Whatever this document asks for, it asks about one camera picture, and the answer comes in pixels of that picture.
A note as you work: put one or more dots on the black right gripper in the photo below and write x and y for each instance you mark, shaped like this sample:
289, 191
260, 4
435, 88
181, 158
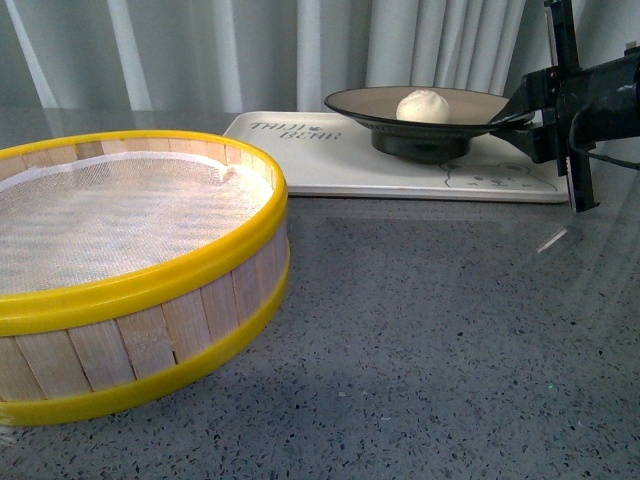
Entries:
597, 104

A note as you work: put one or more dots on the white steamed bun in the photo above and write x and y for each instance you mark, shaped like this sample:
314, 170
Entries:
424, 106

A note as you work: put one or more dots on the beige plate with black rim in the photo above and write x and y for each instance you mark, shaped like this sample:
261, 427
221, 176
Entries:
472, 114

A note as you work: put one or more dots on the white bear print tray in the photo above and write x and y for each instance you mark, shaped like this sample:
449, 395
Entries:
326, 154

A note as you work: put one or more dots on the yellow rimmed bamboo steamer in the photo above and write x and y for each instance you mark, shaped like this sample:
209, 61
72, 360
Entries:
84, 351

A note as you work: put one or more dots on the white mesh steamer cloth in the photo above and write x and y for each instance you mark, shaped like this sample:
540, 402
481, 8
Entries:
114, 214

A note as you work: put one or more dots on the grey pleated curtain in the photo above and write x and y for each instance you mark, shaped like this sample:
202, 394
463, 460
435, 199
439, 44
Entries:
236, 56

